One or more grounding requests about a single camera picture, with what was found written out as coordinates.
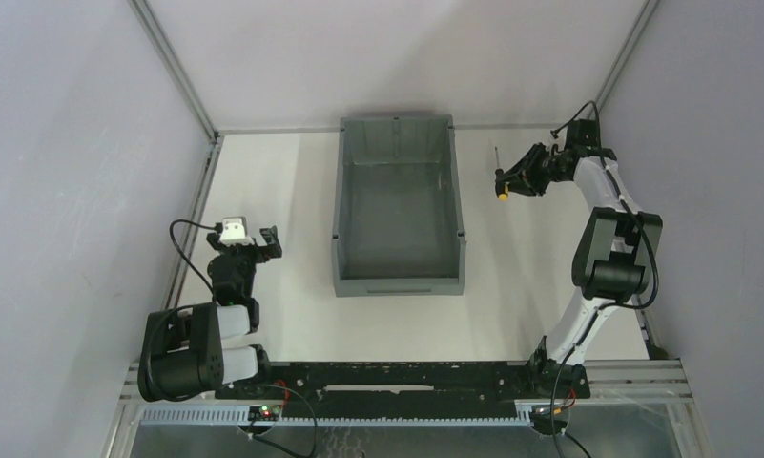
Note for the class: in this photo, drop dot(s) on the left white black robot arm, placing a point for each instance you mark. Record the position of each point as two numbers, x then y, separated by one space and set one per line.
184 351

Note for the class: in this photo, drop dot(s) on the black yellow screwdriver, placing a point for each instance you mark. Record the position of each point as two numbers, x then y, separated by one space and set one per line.
500 186

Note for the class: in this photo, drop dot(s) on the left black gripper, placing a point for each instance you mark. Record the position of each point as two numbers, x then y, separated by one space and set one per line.
249 250

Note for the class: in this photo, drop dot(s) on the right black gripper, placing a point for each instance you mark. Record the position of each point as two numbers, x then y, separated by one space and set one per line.
533 171

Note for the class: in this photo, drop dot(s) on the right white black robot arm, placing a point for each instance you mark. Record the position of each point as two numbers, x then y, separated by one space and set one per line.
614 264

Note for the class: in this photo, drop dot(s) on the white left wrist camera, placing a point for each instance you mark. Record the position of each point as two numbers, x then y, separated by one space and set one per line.
234 232

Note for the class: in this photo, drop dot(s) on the grey plastic bin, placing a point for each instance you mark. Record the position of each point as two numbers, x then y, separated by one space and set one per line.
398 225

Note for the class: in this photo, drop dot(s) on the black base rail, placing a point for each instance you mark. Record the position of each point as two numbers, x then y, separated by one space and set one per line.
402 391

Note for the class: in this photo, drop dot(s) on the aluminium frame profile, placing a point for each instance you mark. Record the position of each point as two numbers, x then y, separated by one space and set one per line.
194 190

